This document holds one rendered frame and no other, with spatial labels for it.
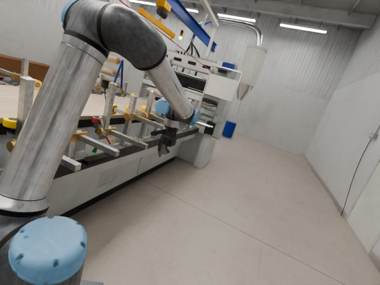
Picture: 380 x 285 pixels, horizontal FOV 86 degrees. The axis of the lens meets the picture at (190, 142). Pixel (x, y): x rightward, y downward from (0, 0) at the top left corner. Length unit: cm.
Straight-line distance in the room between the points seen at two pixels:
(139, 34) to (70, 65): 19
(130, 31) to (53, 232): 51
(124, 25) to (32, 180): 45
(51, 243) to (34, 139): 25
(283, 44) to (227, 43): 237
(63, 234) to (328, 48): 996
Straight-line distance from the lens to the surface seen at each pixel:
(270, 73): 977
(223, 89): 344
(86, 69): 63
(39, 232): 62
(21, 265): 57
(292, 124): 963
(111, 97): 142
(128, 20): 59
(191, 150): 378
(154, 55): 60
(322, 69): 991
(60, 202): 185
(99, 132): 145
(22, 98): 110
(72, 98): 62
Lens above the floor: 127
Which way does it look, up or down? 14 degrees down
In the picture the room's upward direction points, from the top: 17 degrees clockwise
